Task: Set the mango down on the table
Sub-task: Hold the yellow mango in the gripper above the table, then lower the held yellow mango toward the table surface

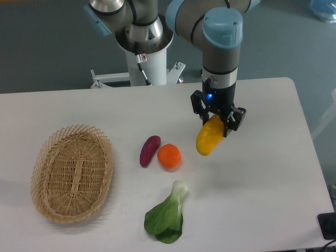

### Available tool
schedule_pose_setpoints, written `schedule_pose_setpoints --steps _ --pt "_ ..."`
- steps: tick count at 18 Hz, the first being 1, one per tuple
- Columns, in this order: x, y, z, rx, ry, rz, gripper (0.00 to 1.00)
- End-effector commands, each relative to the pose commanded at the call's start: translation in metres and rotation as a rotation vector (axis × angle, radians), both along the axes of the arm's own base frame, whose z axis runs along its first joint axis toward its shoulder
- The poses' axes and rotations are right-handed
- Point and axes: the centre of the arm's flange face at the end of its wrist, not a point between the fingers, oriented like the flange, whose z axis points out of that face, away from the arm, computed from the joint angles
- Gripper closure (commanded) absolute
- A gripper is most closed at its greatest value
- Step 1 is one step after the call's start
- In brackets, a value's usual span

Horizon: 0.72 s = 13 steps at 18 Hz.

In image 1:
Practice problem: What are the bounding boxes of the green bok choy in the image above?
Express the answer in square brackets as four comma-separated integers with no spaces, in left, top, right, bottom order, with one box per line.
[144,180,188,244]

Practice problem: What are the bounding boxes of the black device at table edge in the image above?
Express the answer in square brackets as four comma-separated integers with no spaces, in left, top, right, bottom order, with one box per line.
[317,212,335,240]

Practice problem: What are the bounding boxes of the woven wicker basket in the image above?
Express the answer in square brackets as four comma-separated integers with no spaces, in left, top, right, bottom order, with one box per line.
[30,124,113,223]

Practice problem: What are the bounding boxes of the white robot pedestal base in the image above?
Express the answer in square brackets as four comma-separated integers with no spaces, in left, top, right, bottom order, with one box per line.
[91,19,186,89]

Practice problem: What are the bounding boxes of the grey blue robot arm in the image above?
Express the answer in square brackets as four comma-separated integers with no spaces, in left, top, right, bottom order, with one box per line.
[84,1,257,136]

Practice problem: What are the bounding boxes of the blue object in corner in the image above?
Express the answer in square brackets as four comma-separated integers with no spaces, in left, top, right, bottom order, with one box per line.
[310,0,335,23]

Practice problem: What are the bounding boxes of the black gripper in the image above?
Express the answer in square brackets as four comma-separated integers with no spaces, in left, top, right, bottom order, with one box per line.
[191,79,247,138]

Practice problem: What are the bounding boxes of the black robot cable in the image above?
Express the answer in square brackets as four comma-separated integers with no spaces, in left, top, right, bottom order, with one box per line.
[133,41,152,86]

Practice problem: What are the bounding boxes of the orange tangerine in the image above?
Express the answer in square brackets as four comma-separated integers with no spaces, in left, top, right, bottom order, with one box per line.
[157,143,182,169]

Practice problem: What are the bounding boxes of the yellow mango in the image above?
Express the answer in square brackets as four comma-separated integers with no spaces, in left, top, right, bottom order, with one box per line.
[196,114,225,156]

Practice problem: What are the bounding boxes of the purple sweet potato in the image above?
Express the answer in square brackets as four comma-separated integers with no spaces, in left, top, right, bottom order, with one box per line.
[139,135,161,167]

